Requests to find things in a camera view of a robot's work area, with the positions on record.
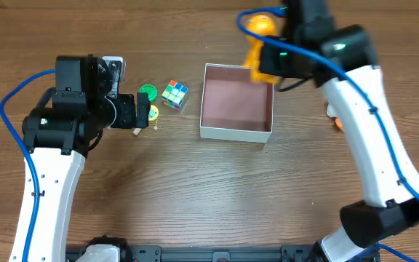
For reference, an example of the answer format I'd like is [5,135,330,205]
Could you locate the yellow wooden rattle drum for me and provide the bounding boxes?
[132,105,159,136]

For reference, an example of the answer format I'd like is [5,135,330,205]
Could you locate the green round toy disc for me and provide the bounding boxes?
[139,84,158,103]

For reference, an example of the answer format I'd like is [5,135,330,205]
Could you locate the colourful puzzle cube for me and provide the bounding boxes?
[161,80,189,111]

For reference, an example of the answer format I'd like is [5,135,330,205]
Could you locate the orange dinosaur toy figure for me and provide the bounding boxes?
[244,15,279,84]

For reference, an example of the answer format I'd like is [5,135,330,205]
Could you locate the white yellow duck plush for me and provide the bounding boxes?
[326,103,343,132]

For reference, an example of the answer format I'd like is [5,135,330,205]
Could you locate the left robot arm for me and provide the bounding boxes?
[0,55,151,261]

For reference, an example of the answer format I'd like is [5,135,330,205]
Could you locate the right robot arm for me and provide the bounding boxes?
[260,1,419,261]

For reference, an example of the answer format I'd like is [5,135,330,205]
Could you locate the white square cardboard box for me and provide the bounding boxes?
[199,63,274,143]

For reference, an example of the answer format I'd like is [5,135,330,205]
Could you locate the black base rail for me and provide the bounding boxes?
[65,245,327,262]

